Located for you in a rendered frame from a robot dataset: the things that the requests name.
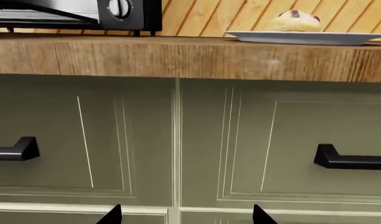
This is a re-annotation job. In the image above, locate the black drawer handle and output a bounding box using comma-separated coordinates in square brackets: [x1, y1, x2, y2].
[313, 143, 381, 170]
[0, 136, 41, 162]

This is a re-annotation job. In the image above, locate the wooden countertop slab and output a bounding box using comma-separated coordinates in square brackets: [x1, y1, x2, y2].
[0, 32, 381, 83]

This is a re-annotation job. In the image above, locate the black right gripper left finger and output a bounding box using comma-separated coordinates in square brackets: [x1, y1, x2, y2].
[95, 203, 123, 224]

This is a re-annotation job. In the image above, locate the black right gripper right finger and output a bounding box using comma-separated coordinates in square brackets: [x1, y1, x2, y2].
[253, 203, 278, 224]

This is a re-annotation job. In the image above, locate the scone with dark berries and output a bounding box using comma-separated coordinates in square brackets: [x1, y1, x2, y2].
[268, 9, 322, 34]

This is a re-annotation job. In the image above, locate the grey round plate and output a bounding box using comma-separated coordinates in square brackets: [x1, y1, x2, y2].
[223, 30, 381, 46]

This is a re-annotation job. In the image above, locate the olive green drawer front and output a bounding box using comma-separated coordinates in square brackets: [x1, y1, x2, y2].
[179, 78, 381, 212]
[0, 73, 176, 208]

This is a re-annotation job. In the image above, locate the black toaster oven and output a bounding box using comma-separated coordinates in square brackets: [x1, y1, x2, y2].
[0, 0, 164, 39]

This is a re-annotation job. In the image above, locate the black timer knob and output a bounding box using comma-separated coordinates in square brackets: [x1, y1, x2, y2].
[106, 0, 134, 19]

